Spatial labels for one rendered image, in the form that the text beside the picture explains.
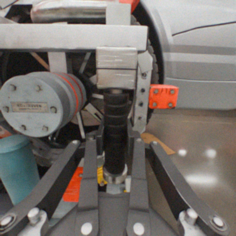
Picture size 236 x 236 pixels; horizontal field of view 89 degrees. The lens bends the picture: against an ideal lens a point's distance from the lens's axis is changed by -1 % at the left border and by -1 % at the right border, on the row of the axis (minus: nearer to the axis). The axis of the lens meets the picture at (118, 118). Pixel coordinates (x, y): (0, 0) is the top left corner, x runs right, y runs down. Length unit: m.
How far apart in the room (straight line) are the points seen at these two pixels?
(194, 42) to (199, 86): 0.21
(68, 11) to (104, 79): 0.10
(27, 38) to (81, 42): 0.07
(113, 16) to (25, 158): 0.39
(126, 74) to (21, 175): 0.40
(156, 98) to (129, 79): 0.25
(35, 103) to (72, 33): 0.15
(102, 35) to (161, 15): 0.53
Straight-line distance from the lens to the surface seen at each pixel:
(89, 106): 0.51
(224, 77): 0.83
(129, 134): 0.17
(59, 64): 0.42
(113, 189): 0.91
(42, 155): 0.56
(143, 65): 0.38
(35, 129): 0.31
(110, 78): 0.16
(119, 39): 0.19
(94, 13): 0.21
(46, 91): 0.27
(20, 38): 0.23
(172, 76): 0.69
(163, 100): 0.41
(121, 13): 0.20
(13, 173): 0.45
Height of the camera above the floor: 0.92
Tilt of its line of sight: 20 degrees down
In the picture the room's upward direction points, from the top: 1 degrees clockwise
